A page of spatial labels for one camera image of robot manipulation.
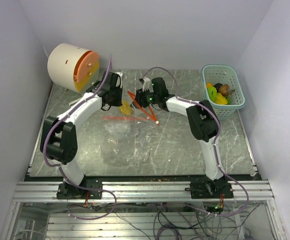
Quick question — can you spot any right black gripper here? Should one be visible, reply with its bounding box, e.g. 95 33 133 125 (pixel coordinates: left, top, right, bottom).
130 87 159 110

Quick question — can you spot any fake yellow fruit slice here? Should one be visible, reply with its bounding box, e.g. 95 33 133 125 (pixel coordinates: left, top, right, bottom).
119 100 132 116

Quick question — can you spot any clear zip bag red seal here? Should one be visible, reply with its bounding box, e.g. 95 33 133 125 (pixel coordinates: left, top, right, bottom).
100 115 152 167

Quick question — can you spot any fake orange mango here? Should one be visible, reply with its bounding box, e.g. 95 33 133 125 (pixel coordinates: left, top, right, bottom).
206 82 213 88

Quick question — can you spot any fake green starfruit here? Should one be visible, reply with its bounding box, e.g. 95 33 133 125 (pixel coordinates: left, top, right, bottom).
207 86 217 102

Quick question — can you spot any fake dark purple fruit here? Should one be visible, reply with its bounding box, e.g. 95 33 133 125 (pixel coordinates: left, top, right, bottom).
214 83 222 91

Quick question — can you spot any fake brown mushroom cap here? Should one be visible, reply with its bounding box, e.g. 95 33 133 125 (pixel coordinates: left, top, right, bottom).
218 84 229 97

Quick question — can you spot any fake green round fruit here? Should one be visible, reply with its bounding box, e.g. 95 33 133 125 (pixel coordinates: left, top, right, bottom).
226 97 232 105

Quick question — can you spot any teal plastic basket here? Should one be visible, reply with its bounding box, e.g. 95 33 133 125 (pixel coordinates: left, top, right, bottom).
201 64 246 120

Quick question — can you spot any fake yellow starfruit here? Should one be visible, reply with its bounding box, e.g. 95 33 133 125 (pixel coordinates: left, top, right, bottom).
214 92 228 105

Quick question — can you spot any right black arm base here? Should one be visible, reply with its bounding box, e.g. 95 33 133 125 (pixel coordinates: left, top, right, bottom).
185 180 234 199

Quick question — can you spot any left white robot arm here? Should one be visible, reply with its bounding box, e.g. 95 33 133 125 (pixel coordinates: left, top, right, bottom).
40 71 123 199

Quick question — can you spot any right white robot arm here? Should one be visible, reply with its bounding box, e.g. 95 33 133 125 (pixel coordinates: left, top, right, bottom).
134 77 224 198

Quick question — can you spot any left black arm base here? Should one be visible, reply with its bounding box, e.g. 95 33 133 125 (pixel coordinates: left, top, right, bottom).
56 180 102 200

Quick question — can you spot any white cylinder drawer unit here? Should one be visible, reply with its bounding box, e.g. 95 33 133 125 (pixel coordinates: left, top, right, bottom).
47 43 100 94

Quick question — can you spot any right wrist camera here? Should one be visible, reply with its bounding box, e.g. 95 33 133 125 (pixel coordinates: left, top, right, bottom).
139 77 151 92

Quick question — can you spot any aluminium frame rail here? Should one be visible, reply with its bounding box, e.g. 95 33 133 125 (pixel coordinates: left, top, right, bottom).
12 180 275 203

